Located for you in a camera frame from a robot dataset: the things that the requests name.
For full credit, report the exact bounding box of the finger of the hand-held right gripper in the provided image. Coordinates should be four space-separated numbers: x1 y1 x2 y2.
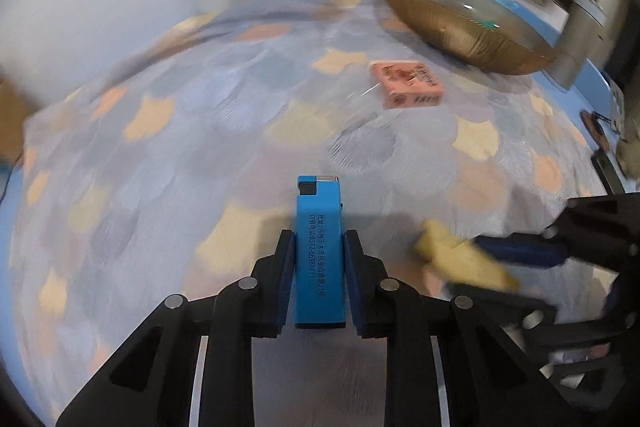
444 281 560 330
472 223 640 275

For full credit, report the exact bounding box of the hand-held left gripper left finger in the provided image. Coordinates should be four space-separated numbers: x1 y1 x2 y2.
55 229 296 427

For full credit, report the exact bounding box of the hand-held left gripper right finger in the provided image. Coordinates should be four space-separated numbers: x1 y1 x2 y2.
344 229 581 427

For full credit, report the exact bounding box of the blue lighter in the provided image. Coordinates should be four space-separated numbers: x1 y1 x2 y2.
294 175 347 329

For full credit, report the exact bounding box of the yellow lighter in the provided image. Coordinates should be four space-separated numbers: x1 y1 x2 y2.
415 221 521 293

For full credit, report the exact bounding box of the gold ribbed glass bowl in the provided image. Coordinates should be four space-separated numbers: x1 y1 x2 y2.
376 0 558 76

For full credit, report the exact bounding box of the flat black object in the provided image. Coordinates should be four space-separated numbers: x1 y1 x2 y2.
592 152 627 195

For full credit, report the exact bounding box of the small brown object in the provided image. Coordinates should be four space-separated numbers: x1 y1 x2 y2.
580 109 612 154

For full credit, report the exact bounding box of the fan-patterned table mat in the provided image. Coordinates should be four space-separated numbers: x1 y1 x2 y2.
0 0 626 427

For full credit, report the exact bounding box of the pink rectangular box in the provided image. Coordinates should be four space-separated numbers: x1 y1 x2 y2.
369 61 446 110

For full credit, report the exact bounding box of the silver monitor stand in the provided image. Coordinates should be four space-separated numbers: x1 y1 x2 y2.
552 0 608 92

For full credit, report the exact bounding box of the brown pen holder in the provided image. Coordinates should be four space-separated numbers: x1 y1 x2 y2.
0 74 40 162

